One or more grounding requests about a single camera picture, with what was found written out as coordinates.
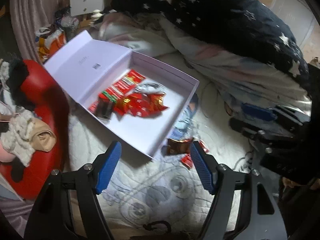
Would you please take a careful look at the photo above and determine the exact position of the dark brown snack wrapper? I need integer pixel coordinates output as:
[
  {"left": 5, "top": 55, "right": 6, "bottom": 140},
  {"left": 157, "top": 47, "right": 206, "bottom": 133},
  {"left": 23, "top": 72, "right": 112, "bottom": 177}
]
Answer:
[{"left": 167, "top": 138, "right": 194, "bottom": 155}]

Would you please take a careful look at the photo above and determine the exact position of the small red sachet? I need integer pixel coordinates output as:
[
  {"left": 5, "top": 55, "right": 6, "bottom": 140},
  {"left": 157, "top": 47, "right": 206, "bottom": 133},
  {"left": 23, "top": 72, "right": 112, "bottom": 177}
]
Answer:
[{"left": 88, "top": 100, "right": 99, "bottom": 114}]

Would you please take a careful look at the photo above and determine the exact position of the large red spicy snack bag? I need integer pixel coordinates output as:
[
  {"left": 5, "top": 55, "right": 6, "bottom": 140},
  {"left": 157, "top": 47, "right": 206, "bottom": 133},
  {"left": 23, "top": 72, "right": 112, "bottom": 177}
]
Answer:
[{"left": 98, "top": 69, "right": 145, "bottom": 103}]

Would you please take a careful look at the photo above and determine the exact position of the white cable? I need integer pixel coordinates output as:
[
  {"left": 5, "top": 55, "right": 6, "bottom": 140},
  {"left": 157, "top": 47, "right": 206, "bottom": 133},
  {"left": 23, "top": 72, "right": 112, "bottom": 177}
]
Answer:
[{"left": 134, "top": 81, "right": 167, "bottom": 95}]

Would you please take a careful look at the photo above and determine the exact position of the red pyramid candy packet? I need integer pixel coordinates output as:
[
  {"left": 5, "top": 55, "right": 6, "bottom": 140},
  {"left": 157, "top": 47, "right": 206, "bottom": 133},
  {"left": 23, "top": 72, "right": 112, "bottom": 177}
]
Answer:
[{"left": 113, "top": 97, "right": 131, "bottom": 116}]

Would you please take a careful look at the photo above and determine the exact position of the red propeller fan blade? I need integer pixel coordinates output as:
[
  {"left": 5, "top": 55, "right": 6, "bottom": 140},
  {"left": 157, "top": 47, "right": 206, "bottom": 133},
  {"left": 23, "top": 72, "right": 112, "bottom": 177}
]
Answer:
[{"left": 130, "top": 100, "right": 150, "bottom": 118}]

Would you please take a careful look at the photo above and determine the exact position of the white quilted cartoon bedspread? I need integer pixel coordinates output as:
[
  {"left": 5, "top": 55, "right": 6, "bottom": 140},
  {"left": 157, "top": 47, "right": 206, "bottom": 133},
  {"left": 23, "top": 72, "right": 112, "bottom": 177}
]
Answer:
[{"left": 67, "top": 52, "right": 256, "bottom": 233}]

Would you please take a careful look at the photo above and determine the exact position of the white open gift box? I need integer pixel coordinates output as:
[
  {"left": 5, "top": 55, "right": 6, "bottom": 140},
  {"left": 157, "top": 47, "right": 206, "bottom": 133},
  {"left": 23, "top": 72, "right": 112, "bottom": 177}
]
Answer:
[{"left": 44, "top": 31, "right": 199, "bottom": 157}]

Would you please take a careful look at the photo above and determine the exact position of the pile of clothes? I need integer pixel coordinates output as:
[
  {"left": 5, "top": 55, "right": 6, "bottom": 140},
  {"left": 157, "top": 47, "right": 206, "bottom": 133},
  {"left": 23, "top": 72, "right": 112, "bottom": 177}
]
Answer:
[{"left": 1, "top": 59, "right": 57, "bottom": 183}]

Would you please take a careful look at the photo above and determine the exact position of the red leather chair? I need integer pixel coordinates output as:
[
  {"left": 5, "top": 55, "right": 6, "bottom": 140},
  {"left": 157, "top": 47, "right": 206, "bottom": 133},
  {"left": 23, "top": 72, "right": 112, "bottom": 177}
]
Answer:
[{"left": 1, "top": 60, "right": 69, "bottom": 200}]

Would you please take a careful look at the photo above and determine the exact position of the black star-pattern blanket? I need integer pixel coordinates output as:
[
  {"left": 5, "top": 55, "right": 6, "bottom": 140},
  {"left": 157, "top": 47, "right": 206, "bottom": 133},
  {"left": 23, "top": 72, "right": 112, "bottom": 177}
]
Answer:
[{"left": 111, "top": 0, "right": 309, "bottom": 82}]

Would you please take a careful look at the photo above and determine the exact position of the orange white shopping bag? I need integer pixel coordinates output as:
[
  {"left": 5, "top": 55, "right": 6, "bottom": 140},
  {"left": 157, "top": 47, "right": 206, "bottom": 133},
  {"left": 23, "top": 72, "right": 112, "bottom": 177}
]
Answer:
[{"left": 35, "top": 24, "right": 67, "bottom": 63}]

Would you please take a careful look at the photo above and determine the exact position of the white drawer cabinet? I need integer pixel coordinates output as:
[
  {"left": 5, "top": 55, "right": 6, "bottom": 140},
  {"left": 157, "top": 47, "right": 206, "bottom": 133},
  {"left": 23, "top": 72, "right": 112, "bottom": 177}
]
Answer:
[{"left": 69, "top": 0, "right": 105, "bottom": 16}]

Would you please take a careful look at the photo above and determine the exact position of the mauve curtain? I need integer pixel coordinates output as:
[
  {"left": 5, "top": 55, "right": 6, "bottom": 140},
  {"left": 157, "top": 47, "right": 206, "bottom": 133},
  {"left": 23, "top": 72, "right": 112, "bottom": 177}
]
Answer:
[{"left": 9, "top": 0, "right": 59, "bottom": 63}]

